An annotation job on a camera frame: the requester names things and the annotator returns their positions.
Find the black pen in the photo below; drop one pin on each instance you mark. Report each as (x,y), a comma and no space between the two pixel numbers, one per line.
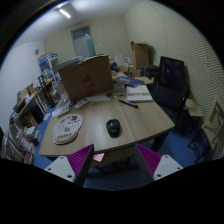
(128,103)

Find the pink sticky note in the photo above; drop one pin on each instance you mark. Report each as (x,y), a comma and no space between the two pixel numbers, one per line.
(98,157)

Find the wooden chair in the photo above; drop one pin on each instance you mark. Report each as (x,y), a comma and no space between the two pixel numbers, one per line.
(211,132)

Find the blue book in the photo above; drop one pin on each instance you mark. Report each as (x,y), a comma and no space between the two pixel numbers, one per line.
(127,81)

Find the white book stack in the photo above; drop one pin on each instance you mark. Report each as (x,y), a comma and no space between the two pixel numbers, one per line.
(138,94)

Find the ceiling light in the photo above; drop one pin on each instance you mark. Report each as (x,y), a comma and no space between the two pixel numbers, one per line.
(64,13)

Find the black computer mouse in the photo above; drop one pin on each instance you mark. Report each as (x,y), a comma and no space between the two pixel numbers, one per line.
(113,127)

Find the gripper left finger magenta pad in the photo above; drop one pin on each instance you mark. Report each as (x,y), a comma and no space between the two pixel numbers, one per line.
(73,168)

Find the white paper sheet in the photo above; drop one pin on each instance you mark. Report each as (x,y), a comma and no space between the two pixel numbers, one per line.
(60,109)

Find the cluttered shelf unit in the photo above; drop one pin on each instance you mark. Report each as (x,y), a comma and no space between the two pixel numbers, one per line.
(22,137)

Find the door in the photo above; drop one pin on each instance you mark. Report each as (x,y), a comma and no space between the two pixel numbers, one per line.
(83,42)

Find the black office chair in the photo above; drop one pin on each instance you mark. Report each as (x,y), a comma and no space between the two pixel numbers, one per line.
(171,86)

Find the tall cardboard box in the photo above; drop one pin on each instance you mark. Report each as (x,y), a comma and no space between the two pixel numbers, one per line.
(140,54)

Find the round cat mouse pad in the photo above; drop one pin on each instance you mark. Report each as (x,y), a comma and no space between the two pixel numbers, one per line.
(66,129)

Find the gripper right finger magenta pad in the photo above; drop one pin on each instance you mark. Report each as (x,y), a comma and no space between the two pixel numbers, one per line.
(154,166)

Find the white remote control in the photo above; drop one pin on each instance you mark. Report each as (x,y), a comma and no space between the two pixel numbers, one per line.
(81,103)

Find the large cardboard box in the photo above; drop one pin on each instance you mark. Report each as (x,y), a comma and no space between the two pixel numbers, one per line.
(87,78)

